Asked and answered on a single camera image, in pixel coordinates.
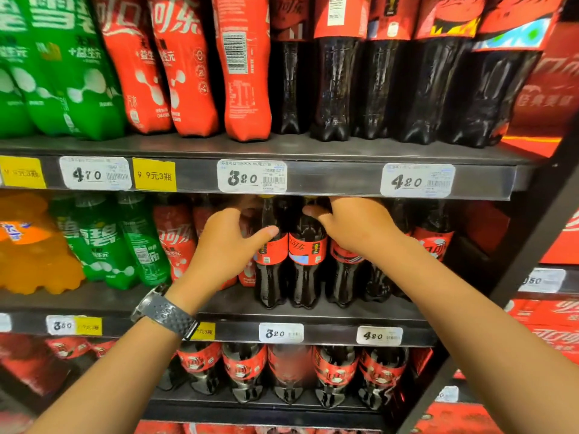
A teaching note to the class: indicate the person's left forearm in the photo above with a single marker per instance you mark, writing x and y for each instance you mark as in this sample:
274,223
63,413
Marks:
113,384

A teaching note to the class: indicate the row of ball-print cola bottles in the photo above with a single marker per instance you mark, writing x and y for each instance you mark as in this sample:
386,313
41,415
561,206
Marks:
199,361

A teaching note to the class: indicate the person's left hand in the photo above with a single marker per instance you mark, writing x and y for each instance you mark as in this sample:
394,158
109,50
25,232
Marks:
221,253

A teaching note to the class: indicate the small white price tag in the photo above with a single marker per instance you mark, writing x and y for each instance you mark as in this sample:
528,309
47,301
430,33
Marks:
448,394
543,280

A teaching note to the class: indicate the grey perforated-band wristwatch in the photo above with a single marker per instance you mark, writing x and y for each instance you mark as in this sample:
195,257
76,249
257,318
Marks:
172,316

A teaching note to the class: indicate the person's right forearm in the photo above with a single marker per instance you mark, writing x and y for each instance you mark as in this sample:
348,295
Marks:
488,339

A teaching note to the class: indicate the black metal shelf rack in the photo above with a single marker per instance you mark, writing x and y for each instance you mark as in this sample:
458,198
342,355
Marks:
334,180

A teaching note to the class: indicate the row of red-white can multipacks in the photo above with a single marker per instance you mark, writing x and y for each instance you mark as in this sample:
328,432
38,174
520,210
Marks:
158,428

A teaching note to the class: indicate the stack of red cola cartons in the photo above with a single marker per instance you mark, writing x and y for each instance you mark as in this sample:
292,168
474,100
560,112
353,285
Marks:
552,85

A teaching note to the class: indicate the person's right hand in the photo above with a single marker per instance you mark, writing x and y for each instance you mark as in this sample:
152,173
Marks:
362,230

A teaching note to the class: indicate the slim orange soda bottle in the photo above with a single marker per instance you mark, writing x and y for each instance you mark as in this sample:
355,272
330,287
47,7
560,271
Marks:
31,262

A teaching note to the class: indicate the yellow price tag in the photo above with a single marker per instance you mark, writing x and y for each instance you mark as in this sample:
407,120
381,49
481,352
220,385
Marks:
89,326
22,172
154,175
204,331

